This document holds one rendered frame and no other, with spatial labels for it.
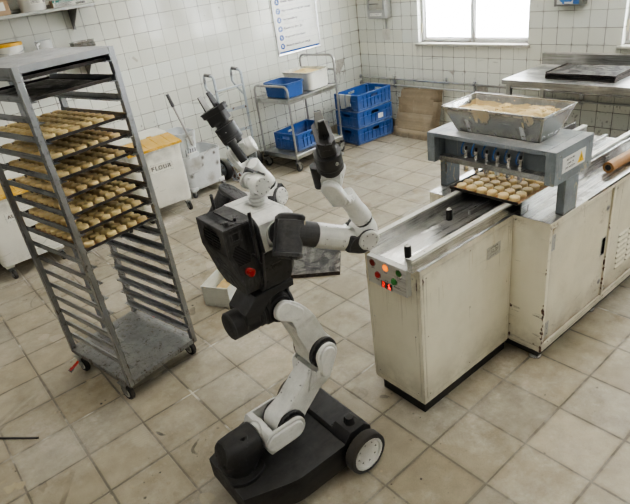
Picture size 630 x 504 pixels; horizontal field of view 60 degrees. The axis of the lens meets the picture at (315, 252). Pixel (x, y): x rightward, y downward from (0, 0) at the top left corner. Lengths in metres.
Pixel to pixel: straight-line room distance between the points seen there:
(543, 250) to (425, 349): 0.75
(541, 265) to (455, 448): 0.96
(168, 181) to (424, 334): 3.55
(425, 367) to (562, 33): 4.11
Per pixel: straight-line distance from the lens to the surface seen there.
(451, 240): 2.46
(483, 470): 2.66
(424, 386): 2.72
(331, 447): 2.53
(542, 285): 2.91
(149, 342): 3.49
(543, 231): 2.77
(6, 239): 5.15
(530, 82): 5.36
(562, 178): 2.71
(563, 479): 2.69
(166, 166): 5.45
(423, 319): 2.48
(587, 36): 5.92
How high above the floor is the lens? 2.03
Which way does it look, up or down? 28 degrees down
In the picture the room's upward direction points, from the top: 8 degrees counter-clockwise
